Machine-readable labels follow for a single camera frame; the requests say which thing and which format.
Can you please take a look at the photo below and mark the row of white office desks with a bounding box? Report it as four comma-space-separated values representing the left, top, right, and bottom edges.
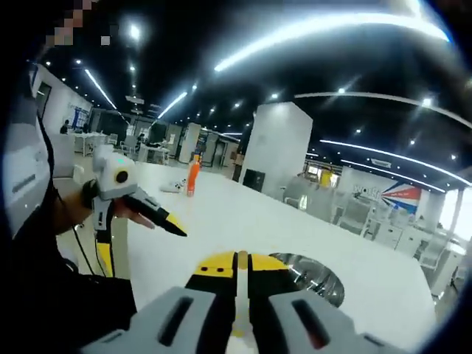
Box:
283, 173, 465, 296

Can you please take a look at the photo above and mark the red blue wall banner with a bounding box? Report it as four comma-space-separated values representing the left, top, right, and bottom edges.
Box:
352, 182, 423, 215

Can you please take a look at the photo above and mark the orange bottle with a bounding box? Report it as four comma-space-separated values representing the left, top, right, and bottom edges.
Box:
186, 154, 202, 198

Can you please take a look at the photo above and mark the white square pillar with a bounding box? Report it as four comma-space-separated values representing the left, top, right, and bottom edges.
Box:
238, 101, 314, 195

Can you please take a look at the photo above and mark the white table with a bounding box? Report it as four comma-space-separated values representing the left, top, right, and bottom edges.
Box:
121, 162, 438, 354

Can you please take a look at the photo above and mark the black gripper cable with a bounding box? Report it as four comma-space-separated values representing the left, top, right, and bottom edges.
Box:
35, 110, 115, 278

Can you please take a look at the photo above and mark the person's left hand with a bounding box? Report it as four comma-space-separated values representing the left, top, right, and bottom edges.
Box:
110, 198, 156, 230

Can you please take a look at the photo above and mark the small white gadget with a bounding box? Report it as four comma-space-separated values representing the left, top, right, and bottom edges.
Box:
159, 178, 184, 195

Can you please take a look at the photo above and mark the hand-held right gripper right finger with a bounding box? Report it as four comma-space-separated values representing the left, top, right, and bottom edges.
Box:
246, 252, 406, 354

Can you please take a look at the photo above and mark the white chest-worn device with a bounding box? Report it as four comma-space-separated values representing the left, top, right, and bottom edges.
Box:
2, 91, 52, 237

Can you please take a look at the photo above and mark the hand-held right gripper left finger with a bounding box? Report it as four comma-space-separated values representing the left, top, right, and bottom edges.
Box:
79, 249, 239, 354

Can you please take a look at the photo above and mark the black box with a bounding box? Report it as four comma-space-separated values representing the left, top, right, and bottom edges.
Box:
243, 168, 266, 192

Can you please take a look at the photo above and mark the stainless steel bowl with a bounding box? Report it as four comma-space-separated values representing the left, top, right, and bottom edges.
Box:
267, 251, 346, 309

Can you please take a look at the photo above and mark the group of white background desks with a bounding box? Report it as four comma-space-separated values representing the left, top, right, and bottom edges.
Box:
73, 131, 173, 165

